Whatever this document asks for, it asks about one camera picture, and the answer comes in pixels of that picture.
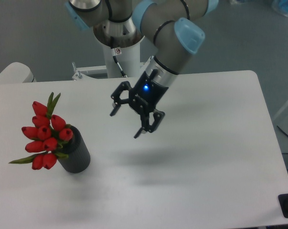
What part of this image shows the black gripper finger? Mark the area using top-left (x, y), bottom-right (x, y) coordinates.
top-left (134, 108), bottom-right (165, 138)
top-left (110, 81), bottom-right (131, 116)

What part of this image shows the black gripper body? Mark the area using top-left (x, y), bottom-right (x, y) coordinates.
top-left (129, 70), bottom-right (168, 117)

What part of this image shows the red tulip bouquet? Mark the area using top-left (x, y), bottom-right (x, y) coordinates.
top-left (9, 92), bottom-right (75, 170)

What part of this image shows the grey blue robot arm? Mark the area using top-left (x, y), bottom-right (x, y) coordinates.
top-left (66, 0), bottom-right (218, 134)

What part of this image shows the dark grey ribbed vase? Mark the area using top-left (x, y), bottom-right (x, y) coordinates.
top-left (58, 126), bottom-right (91, 174)

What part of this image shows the white chair back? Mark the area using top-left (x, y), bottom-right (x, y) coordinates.
top-left (0, 62), bottom-right (37, 84)

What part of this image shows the blue plastic bag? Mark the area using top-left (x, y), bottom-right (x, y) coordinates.
top-left (271, 0), bottom-right (288, 17)

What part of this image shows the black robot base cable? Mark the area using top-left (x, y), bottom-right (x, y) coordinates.
top-left (112, 55), bottom-right (128, 78)

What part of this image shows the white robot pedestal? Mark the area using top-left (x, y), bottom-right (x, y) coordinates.
top-left (95, 35), bottom-right (144, 77)

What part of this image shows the white metal base frame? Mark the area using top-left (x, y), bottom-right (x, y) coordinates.
top-left (71, 55), bottom-right (156, 81)

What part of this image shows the black floor cable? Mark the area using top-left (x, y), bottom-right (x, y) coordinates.
top-left (276, 125), bottom-right (288, 141)

